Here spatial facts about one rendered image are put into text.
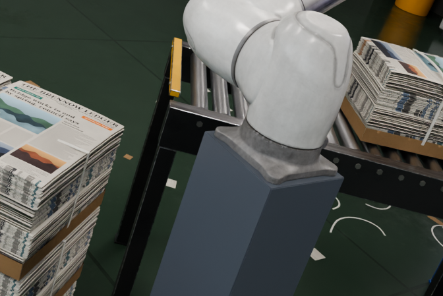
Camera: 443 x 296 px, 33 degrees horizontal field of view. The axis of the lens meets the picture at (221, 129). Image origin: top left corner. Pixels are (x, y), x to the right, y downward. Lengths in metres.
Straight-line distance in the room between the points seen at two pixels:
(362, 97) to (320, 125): 0.91
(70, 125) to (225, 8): 0.47
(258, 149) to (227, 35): 0.22
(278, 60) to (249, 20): 0.13
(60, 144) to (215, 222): 0.39
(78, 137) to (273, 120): 0.50
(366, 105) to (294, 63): 0.93
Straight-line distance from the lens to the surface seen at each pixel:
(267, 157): 1.34
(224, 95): 2.16
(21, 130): 1.61
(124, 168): 3.27
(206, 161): 1.42
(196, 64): 2.33
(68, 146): 1.59
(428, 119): 2.23
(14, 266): 1.55
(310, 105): 1.30
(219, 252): 1.42
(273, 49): 1.32
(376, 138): 2.20
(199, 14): 1.46
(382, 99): 2.15
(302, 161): 1.36
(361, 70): 2.28
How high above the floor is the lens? 1.59
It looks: 24 degrees down
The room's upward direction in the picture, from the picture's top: 19 degrees clockwise
